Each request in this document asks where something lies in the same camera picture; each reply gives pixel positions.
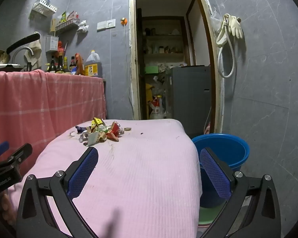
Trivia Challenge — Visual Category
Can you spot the white plastic bag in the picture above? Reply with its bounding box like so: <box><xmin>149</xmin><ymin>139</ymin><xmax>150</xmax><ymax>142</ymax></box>
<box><xmin>77</xmin><ymin>20</ymin><xmax>89</xmax><ymax>33</ymax></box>

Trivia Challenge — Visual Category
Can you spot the metal faucet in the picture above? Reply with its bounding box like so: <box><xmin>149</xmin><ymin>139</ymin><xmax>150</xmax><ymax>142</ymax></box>
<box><xmin>11</xmin><ymin>47</ymin><xmax>35</xmax><ymax>65</ymax></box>

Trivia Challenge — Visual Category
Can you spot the white plastic basket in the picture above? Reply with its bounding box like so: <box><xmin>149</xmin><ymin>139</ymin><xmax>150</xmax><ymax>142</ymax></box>
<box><xmin>31</xmin><ymin>0</ymin><xmax>58</xmax><ymax>13</ymax></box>

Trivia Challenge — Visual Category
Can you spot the metal wall box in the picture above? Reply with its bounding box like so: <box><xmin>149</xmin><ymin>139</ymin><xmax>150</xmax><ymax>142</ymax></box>
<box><xmin>46</xmin><ymin>35</ymin><xmax>59</xmax><ymax>52</ymax></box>

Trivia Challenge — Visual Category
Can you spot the person's left hand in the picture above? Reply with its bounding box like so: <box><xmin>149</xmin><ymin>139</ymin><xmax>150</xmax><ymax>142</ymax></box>
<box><xmin>0</xmin><ymin>194</ymin><xmax>17</xmax><ymax>226</ymax></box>

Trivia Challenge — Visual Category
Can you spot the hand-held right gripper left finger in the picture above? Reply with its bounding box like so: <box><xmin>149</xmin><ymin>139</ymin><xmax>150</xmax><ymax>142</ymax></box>
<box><xmin>16</xmin><ymin>146</ymin><xmax>100</xmax><ymax>238</ymax></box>

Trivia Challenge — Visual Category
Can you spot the green plastic stool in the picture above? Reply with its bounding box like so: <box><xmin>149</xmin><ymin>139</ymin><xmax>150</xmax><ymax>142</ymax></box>
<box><xmin>198</xmin><ymin>203</ymin><xmax>227</xmax><ymax>228</ymax></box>

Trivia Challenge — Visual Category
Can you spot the blue plastic bucket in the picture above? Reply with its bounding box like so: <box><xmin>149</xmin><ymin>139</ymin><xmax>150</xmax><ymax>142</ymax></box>
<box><xmin>191</xmin><ymin>133</ymin><xmax>250</xmax><ymax>209</ymax></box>

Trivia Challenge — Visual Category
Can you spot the pile of wrappers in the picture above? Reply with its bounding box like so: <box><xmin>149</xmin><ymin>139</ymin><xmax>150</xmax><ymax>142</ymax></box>
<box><xmin>76</xmin><ymin>117</ymin><xmax>126</xmax><ymax>147</ymax></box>

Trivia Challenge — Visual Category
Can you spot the white switch panel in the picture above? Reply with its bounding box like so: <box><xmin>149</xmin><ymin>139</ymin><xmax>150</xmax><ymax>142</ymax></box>
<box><xmin>97</xmin><ymin>19</ymin><xmax>116</xmax><ymax>31</ymax></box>

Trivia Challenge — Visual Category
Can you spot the yellow bag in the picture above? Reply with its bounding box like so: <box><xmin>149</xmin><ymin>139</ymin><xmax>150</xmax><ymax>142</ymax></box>
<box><xmin>145</xmin><ymin>83</ymin><xmax>154</xmax><ymax>105</ymax></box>

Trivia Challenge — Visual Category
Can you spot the white sack red print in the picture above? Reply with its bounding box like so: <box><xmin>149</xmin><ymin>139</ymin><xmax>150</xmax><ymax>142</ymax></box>
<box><xmin>149</xmin><ymin>95</ymin><xmax>167</xmax><ymax>119</ymax></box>

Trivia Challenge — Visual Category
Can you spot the cooking oil jug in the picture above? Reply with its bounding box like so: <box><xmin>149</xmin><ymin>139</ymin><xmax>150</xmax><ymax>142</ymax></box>
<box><xmin>84</xmin><ymin>50</ymin><xmax>103</xmax><ymax>78</ymax></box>

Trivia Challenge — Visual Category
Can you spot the orange sauce bottle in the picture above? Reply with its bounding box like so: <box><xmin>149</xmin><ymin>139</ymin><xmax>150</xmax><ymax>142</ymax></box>
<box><xmin>74</xmin><ymin>53</ymin><xmax>85</xmax><ymax>75</ymax></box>

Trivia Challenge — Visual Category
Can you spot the grey refrigerator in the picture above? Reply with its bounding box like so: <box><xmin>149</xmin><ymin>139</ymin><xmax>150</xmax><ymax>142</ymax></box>
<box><xmin>165</xmin><ymin>65</ymin><xmax>212</xmax><ymax>134</ymax></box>

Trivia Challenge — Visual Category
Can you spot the wooden shelving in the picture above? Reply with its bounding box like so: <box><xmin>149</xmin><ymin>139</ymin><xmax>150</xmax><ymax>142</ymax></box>
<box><xmin>141</xmin><ymin>16</ymin><xmax>187</xmax><ymax>66</ymax></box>

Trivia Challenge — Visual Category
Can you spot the wooden door frame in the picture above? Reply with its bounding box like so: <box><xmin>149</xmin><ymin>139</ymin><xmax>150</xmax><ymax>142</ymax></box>
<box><xmin>129</xmin><ymin>0</ymin><xmax>225</xmax><ymax>134</ymax></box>

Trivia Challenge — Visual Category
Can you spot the metal pan black handle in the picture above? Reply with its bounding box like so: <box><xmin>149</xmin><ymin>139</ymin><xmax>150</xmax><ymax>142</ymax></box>
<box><xmin>0</xmin><ymin>33</ymin><xmax>41</xmax><ymax>66</ymax></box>

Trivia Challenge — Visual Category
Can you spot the beige hanging rag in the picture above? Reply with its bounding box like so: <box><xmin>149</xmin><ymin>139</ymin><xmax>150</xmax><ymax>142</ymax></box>
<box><xmin>23</xmin><ymin>40</ymin><xmax>43</xmax><ymax>66</ymax></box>

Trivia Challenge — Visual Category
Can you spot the clear plastic bag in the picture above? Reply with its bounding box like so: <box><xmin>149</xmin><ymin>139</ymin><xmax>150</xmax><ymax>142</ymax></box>
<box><xmin>210</xmin><ymin>10</ymin><xmax>224</xmax><ymax>31</ymax></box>

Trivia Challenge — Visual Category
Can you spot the pink checked cloth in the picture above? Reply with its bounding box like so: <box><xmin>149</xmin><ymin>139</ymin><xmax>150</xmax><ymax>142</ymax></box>
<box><xmin>0</xmin><ymin>69</ymin><xmax>107</xmax><ymax>176</ymax></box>

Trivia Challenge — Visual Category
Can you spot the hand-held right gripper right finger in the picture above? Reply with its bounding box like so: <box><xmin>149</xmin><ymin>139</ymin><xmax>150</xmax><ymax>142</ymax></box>
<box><xmin>199</xmin><ymin>147</ymin><xmax>282</xmax><ymax>238</ymax></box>

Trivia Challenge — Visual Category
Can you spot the white hose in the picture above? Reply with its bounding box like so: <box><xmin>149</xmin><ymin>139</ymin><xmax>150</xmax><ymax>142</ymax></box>
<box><xmin>217</xmin><ymin>36</ymin><xmax>237</xmax><ymax>78</ymax></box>

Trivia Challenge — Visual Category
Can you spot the dark wooden door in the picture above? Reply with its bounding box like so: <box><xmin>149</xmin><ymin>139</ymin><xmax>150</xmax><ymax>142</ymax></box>
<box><xmin>136</xmin><ymin>8</ymin><xmax>146</xmax><ymax>119</ymax></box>

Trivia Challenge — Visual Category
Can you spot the cream rubber glove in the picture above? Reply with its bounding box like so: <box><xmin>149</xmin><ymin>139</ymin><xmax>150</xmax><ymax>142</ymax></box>
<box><xmin>216</xmin><ymin>13</ymin><xmax>231</xmax><ymax>47</ymax></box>
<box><xmin>229</xmin><ymin>15</ymin><xmax>244</xmax><ymax>39</ymax></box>

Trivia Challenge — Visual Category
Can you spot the pink waffle blanket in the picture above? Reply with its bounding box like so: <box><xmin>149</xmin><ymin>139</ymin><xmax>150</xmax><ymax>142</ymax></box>
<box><xmin>7</xmin><ymin>118</ymin><xmax>203</xmax><ymax>238</ymax></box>

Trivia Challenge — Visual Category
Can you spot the metal wall rack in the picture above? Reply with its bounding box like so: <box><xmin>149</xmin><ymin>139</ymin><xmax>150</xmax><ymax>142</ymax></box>
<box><xmin>55</xmin><ymin>18</ymin><xmax>80</xmax><ymax>32</ymax></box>

